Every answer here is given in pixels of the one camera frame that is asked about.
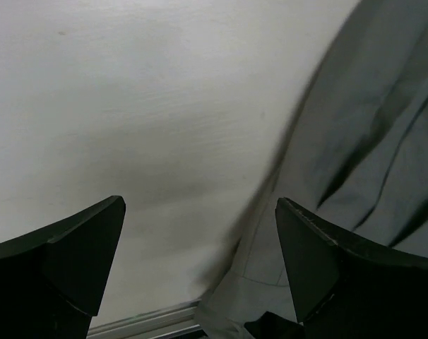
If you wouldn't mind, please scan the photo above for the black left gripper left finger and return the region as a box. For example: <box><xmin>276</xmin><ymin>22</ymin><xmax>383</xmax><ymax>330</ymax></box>
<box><xmin>0</xmin><ymin>196</ymin><xmax>126</xmax><ymax>338</ymax></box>

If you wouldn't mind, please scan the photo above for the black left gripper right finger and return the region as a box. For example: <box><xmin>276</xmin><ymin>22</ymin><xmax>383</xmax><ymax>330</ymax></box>
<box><xmin>275</xmin><ymin>198</ymin><xmax>428</xmax><ymax>338</ymax></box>

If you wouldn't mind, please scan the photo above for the grey pleated skirt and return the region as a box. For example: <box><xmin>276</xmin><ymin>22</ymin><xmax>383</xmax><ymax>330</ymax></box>
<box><xmin>195</xmin><ymin>1</ymin><xmax>428</xmax><ymax>338</ymax></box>

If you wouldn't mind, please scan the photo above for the aluminium table edge rail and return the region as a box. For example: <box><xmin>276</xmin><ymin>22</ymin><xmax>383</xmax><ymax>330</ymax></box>
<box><xmin>87</xmin><ymin>299</ymin><xmax>201</xmax><ymax>339</ymax></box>

